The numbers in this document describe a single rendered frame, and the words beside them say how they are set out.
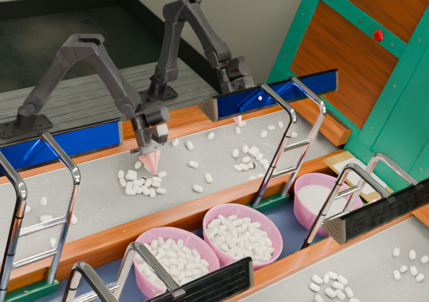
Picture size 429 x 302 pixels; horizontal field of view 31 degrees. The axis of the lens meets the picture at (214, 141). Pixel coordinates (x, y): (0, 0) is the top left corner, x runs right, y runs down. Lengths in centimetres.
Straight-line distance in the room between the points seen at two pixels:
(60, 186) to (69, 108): 52
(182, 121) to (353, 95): 67
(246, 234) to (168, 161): 39
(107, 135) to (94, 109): 80
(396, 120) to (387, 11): 40
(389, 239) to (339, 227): 68
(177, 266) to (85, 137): 50
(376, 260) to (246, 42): 200
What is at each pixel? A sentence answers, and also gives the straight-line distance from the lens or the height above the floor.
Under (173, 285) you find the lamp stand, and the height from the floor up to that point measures 112.
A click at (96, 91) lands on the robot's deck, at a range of 301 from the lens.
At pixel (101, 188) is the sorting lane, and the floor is 74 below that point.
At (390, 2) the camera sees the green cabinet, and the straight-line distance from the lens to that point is 287.
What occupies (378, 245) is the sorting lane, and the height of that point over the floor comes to 74.
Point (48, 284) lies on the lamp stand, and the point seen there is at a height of 72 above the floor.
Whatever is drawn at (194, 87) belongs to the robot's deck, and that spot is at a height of 67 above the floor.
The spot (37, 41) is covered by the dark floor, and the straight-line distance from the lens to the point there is 451.
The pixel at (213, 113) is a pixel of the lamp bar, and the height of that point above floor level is 107.
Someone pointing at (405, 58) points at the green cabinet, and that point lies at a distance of 284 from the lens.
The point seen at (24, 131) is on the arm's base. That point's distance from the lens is 271.
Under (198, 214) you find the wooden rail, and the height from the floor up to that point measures 76.
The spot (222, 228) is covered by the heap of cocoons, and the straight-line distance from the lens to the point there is 249.
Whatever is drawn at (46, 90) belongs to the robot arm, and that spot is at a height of 87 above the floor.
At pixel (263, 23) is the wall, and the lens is 425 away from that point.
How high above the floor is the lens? 235
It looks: 35 degrees down
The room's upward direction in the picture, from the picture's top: 22 degrees clockwise
